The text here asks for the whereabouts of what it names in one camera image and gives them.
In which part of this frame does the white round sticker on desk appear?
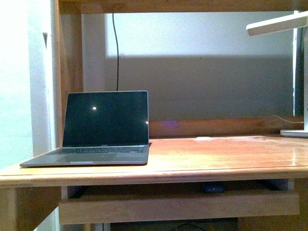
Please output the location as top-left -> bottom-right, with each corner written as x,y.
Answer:
195,136 -> 212,141

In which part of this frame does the white lamp cable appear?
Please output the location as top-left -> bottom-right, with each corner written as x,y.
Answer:
271,115 -> 305,124

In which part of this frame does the black hanging cable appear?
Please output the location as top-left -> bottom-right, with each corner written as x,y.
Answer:
112,13 -> 120,92

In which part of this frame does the grey open laptop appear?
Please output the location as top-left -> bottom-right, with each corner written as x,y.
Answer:
20,91 -> 150,167

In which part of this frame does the wooden pull-out keyboard tray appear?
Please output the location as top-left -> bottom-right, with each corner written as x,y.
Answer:
59,180 -> 299,224

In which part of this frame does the white desk lamp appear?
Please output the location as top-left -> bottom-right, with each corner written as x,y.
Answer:
246,11 -> 308,138

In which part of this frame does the dark grey computer mouse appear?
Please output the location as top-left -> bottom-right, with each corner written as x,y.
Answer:
201,183 -> 225,193

